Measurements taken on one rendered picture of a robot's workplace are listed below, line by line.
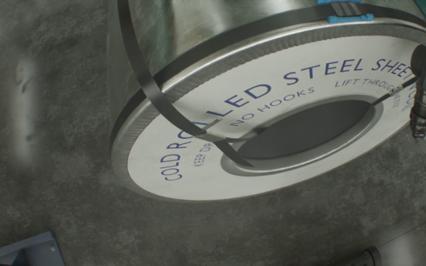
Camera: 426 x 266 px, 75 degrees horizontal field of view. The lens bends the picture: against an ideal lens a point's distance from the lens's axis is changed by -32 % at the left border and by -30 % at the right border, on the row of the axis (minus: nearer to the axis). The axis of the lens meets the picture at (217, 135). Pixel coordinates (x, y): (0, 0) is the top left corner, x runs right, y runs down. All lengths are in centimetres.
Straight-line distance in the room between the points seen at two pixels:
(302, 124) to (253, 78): 75
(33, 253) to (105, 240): 57
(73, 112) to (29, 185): 59
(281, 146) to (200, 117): 63
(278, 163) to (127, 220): 89
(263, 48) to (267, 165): 76
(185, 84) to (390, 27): 44
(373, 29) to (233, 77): 31
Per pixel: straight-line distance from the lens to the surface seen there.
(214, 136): 76
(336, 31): 64
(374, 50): 77
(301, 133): 142
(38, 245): 214
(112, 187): 197
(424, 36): 84
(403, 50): 84
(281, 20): 62
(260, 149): 134
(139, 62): 69
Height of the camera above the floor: 181
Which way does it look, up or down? 68 degrees down
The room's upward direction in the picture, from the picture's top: 5 degrees counter-clockwise
